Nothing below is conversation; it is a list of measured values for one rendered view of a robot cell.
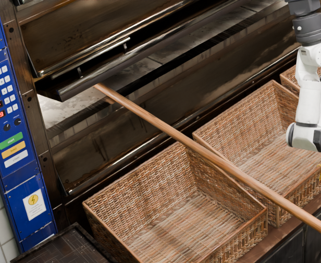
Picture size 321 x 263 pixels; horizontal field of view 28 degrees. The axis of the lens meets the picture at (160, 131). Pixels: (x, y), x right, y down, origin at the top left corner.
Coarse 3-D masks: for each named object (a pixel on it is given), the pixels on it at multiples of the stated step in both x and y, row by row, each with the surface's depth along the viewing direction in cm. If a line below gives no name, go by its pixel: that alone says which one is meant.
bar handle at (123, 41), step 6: (120, 42) 225; (108, 48) 222; (114, 48) 224; (126, 48) 227; (96, 54) 219; (102, 54) 221; (84, 60) 217; (90, 60) 218; (72, 66) 214; (78, 66) 216; (60, 72) 212; (66, 72) 213; (78, 72) 216; (54, 78) 211
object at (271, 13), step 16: (256, 16) 292; (272, 16) 295; (224, 32) 283; (240, 32) 283; (208, 48) 274; (176, 64) 266; (192, 64) 270; (144, 80) 258; (160, 80) 260; (128, 96) 251; (80, 112) 244; (96, 112) 243; (112, 112) 249; (48, 128) 238; (64, 128) 237; (80, 128) 241
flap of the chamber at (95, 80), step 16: (208, 0) 262; (224, 0) 257; (240, 0) 252; (176, 16) 253; (192, 16) 248; (208, 16) 244; (144, 32) 245; (160, 32) 241; (128, 48) 234; (160, 48) 232; (96, 64) 227; (128, 64) 224; (48, 80) 224; (64, 80) 221; (96, 80) 217; (48, 96) 216; (64, 96) 210
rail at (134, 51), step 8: (232, 0) 249; (216, 8) 245; (200, 16) 241; (184, 24) 237; (192, 24) 239; (168, 32) 233; (176, 32) 235; (152, 40) 229; (160, 40) 231; (136, 48) 226; (144, 48) 227; (120, 56) 222; (128, 56) 223; (104, 64) 219; (112, 64) 220; (96, 72) 216; (80, 80) 213; (64, 88) 210; (72, 88) 212
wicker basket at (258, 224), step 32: (192, 160) 282; (128, 192) 266; (160, 192) 277; (192, 192) 288; (224, 192) 274; (96, 224) 253; (128, 224) 269; (160, 224) 277; (192, 224) 274; (224, 224) 273; (256, 224) 257; (128, 256) 243; (192, 256) 260; (224, 256) 250
